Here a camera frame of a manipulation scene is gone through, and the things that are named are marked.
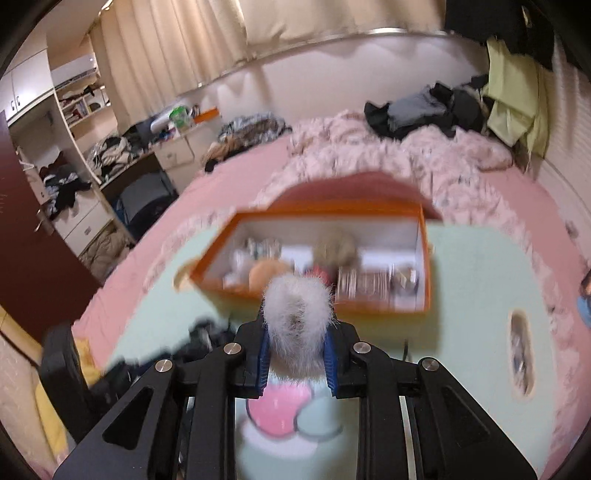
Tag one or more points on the dark red wardrobe door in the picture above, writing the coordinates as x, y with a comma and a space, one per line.
43, 284

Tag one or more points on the light green garment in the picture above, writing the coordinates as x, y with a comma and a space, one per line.
520, 110

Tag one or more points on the patterned clothes heap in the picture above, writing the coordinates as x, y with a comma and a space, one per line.
241, 134

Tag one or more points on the beige curtain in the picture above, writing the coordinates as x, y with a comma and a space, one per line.
150, 53

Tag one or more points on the white fluffy pompom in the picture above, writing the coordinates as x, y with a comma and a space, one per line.
297, 311

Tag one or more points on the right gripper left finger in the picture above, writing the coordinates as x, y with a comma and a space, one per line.
139, 437

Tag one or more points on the pink floral duvet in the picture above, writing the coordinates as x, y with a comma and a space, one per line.
470, 180

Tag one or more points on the white drawer cabinet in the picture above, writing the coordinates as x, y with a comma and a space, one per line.
181, 157

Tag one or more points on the orange cardboard box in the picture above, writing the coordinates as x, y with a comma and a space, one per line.
372, 254

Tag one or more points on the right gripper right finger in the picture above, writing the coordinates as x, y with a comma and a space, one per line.
416, 419

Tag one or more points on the dark red pillow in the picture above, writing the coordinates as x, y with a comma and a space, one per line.
372, 185

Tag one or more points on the dark clothes pile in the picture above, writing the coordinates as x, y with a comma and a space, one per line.
464, 106

